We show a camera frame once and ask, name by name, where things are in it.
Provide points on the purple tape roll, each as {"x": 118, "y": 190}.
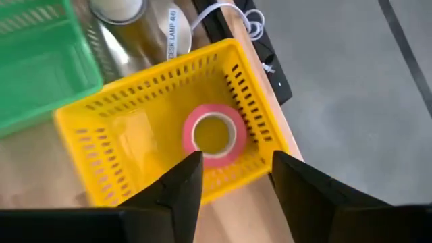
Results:
{"x": 187, "y": 138}

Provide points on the black table clamp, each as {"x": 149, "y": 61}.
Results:
{"x": 276, "y": 81}

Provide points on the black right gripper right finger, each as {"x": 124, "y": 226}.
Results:
{"x": 303, "y": 202}

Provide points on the green plastic basket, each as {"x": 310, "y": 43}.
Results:
{"x": 40, "y": 67}

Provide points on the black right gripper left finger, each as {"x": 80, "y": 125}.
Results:
{"x": 179, "y": 202}

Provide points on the black aluminium table frame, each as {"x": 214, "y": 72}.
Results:
{"x": 207, "y": 23}

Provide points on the white dome desk lamp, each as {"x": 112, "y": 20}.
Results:
{"x": 135, "y": 37}

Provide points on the yellow plastic basket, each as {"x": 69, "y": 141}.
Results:
{"x": 141, "y": 141}

